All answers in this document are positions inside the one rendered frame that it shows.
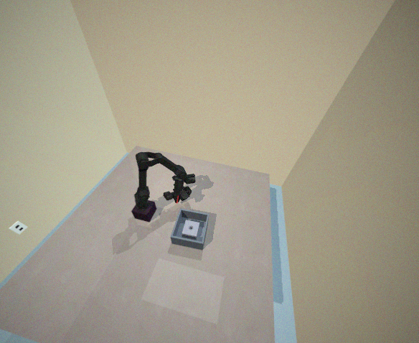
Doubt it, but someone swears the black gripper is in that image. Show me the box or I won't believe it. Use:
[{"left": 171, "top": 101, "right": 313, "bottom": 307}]
[{"left": 164, "top": 184, "right": 192, "bottom": 202}]

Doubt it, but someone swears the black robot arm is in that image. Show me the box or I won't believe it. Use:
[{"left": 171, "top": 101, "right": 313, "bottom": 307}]
[{"left": 134, "top": 152, "right": 196, "bottom": 211}]

